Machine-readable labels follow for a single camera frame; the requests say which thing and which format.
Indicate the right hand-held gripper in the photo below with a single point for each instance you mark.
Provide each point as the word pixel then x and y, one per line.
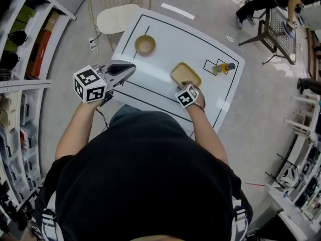
pixel 186 97

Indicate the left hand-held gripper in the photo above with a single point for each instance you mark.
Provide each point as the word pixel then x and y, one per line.
pixel 87 84

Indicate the yellow rectangular tray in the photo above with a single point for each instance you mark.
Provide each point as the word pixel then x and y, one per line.
pixel 185 74

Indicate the person's left forearm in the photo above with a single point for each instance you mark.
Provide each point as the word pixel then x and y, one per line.
pixel 72 132

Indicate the person's right forearm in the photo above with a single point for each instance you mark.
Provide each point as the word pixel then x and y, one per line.
pixel 208 137

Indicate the white table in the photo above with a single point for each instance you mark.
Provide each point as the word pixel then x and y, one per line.
pixel 163 84

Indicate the wooden bowl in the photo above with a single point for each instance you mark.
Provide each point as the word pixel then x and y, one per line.
pixel 145 44

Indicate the white power strip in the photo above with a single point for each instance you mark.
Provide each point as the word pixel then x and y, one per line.
pixel 92 43

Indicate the person's grey jeans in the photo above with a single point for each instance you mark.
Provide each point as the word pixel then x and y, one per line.
pixel 123 112

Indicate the yellow bottle with grey cap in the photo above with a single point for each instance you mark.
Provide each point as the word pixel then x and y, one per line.
pixel 222 68

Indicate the red flat box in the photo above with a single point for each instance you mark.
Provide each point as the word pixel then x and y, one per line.
pixel 40 51

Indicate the white shelving unit with boxes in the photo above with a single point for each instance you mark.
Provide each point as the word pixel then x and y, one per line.
pixel 61 11

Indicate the brown cardboard box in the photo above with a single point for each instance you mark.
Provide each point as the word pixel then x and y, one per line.
pixel 51 20

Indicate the white shelving unit with bins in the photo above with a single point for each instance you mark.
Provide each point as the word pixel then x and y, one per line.
pixel 22 84

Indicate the person's black shirt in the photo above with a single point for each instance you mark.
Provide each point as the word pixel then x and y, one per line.
pixel 145 179

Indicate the stack of clear storage bins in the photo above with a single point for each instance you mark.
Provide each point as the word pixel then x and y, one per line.
pixel 25 124

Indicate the olive green paper bags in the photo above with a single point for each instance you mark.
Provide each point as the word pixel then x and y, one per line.
pixel 22 16

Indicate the dark metal mesh table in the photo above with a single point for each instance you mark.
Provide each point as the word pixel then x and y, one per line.
pixel 278 31

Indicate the blue plate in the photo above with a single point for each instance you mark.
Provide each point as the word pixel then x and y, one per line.
pixel 288 29

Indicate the white wooden rack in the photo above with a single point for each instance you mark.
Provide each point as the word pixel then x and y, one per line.
pixel 306 134

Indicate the black and white ball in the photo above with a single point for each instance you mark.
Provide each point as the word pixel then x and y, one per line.
pixel 288 177

